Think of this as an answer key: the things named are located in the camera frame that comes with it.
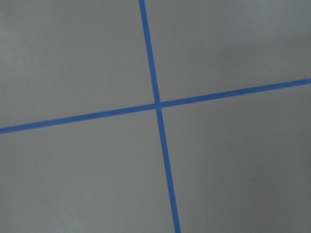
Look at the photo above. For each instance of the brown paper table cover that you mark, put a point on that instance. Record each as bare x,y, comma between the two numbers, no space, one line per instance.
155,116

